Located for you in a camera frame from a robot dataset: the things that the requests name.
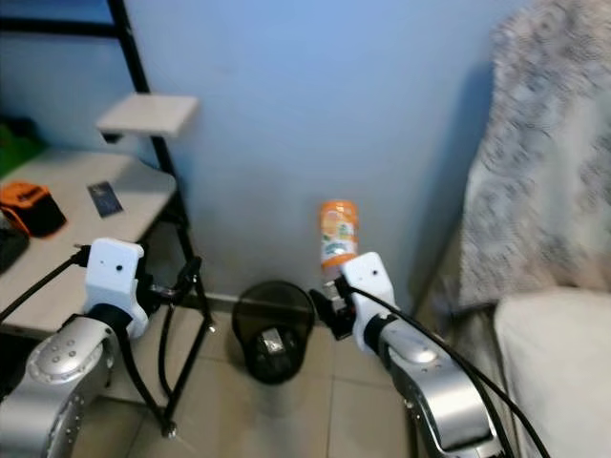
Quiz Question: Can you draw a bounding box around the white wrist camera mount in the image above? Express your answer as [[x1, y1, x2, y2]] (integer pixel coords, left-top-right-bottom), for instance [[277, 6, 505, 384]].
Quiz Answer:
[[83, 238, 147, 335], [340, 252, 398, 350]]

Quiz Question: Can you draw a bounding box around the white desk with black frame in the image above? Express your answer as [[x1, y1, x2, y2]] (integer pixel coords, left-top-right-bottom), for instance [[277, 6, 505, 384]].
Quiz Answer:
[[0, 0, 217, 439]]

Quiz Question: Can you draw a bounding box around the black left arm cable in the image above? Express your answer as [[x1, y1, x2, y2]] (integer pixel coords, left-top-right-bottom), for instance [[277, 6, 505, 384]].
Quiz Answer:
[[0, 248, 94, 323]]

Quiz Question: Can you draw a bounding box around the orange and black box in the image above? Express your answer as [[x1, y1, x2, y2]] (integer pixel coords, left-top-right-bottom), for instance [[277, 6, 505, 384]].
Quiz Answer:
[[0, 180, 69, 239]]

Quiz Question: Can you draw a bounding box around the dark blue card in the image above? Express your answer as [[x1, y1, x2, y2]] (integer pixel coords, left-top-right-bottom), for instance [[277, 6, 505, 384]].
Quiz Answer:
[[87, 180, 126, 219]]

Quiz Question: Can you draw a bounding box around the grey patterned curtain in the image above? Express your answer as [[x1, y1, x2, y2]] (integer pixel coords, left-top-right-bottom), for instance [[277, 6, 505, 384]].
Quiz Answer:
[[456, 0, 611, 308]]

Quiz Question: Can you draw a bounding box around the small white shelf board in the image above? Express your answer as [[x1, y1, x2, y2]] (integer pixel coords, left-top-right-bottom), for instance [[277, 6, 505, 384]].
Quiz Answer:
[[95, 92, 200, 141]]

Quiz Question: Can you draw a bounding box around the orange label plastic bottle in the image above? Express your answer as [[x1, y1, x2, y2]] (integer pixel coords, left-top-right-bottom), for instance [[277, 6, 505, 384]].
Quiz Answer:
[[319, 198, 360, 284]]

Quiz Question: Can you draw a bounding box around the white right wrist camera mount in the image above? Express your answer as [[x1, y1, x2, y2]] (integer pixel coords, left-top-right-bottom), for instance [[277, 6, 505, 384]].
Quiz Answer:
[[340, 252, 398, 350]]

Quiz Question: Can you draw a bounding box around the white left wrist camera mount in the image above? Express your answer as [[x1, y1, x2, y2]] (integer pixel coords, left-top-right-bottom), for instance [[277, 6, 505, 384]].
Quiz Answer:
[[83, 238, 147, 335]]

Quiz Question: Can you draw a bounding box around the black mesh trash bin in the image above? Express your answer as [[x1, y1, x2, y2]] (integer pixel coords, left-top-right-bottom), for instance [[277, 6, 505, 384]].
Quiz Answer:
[[231, 279, 317, 386]]

